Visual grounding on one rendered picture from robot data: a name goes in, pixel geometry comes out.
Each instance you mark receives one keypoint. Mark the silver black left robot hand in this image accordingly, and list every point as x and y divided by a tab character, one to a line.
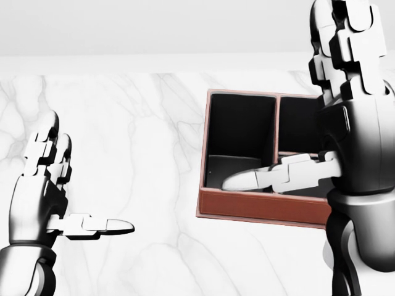
26	200

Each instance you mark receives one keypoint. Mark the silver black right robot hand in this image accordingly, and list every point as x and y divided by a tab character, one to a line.
364	148

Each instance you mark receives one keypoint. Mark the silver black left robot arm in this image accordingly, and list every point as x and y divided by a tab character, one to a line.
21	271

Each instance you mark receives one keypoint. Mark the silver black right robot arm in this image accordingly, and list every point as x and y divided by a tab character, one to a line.
361	246

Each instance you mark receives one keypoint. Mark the red-brown desk caddy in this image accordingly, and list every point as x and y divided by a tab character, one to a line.
253	203

